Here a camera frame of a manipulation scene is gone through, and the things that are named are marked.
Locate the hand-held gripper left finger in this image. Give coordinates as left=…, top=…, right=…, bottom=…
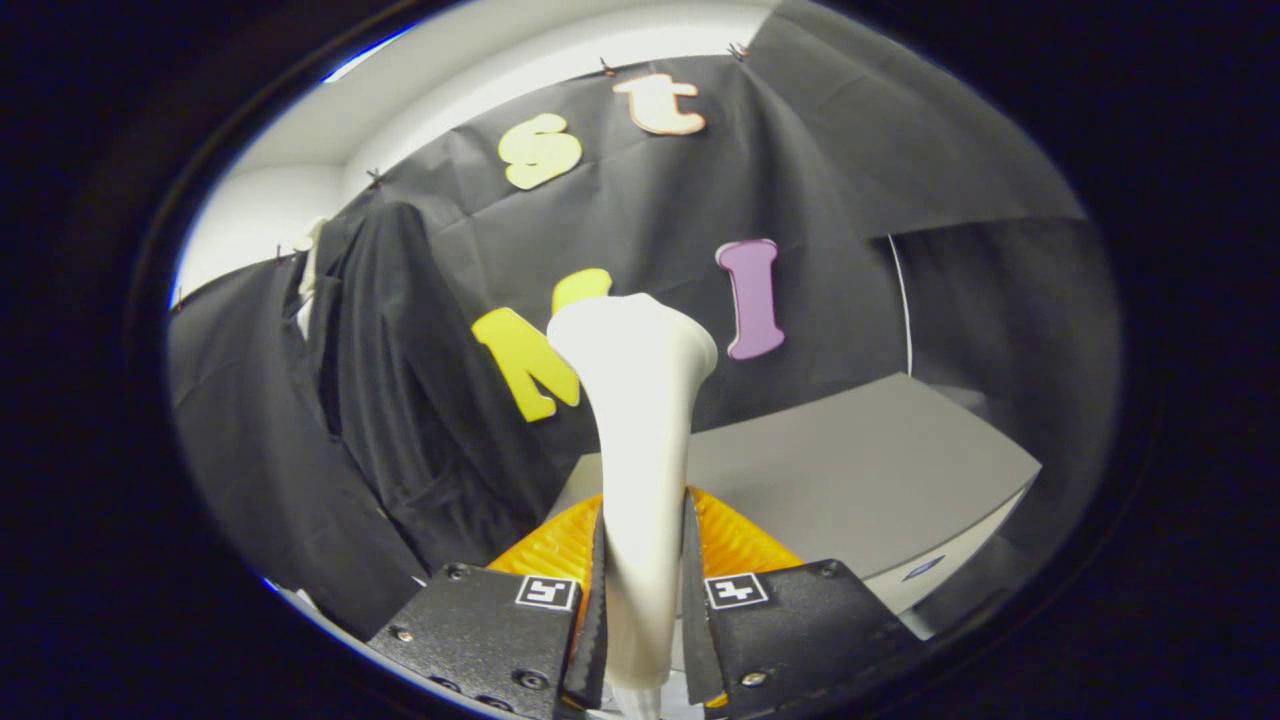
left=366, top=492, right=608, bottom=720

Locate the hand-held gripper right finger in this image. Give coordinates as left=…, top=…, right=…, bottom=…
left=680, top=487, right=926, bottom=713

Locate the white garment steamer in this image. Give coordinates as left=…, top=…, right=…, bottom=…
left=546, top=292, right=719, bottom=720

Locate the black jacket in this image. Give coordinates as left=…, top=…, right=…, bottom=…
left=300, top=200, right=563, bottom=573

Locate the white shirt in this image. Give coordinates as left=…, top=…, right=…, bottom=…
left=293, top=255, right=321, bottom=341

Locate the grey beige cabinet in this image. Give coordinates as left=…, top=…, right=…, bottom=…
left=545, top=373, right=1043, bottom=641

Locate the black backdrop cloth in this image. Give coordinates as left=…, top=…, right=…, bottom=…
left=168, top=0, right=1121, bottom=641

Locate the thin white wall cable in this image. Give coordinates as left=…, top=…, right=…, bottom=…
left=888, top=233, right=915, bottom=378

